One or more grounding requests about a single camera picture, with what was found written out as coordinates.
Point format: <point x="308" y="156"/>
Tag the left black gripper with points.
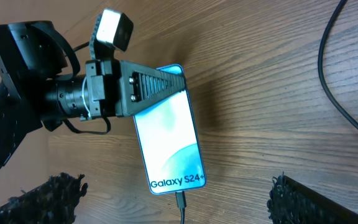
<point x="121" y="88"/>

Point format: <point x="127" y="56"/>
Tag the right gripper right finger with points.
<point x="295" y="203"/>

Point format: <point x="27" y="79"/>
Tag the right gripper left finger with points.
<point x="52" y="202"/>

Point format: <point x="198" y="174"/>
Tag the Samsung Galaxy smartphone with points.
<point x="170" y="147"/>

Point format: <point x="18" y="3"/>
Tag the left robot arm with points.
<point x="41" y="85"/>

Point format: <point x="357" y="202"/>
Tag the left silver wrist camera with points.
<point x="112" y="31"/>

